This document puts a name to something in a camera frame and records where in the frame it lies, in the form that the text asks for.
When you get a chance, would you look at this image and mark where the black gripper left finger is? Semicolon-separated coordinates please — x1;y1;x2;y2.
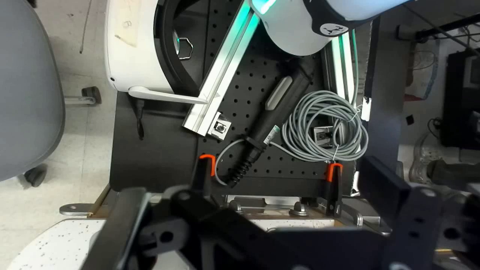
82;189;241;270

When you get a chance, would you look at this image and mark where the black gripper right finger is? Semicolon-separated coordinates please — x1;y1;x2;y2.
359;156;480;270

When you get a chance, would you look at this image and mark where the white speckled toy counter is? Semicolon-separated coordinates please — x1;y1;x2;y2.
8;219;106;270

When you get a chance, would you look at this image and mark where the black perforated board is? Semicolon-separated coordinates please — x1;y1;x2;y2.
106;0;370;197

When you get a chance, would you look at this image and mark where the left orange-tipped black clamp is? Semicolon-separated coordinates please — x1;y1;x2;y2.
193;153;217;191

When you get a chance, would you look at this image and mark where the orange-tipped black clamp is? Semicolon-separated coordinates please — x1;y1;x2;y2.
326;162;344;216
193;153;217;191

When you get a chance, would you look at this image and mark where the right orange-tipped black clamp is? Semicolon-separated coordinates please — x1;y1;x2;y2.
326;162;344;216

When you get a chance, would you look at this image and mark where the grey office chair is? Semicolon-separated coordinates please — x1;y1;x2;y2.
0;0;103;189

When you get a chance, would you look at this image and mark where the black handheld tool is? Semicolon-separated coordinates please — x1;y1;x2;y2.
217;72;311;188

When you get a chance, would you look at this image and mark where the coiled grey cable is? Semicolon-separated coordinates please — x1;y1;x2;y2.
281;90;371;164

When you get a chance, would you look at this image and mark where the aluminium extrusion rail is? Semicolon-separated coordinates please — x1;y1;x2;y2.
184;0;260;137

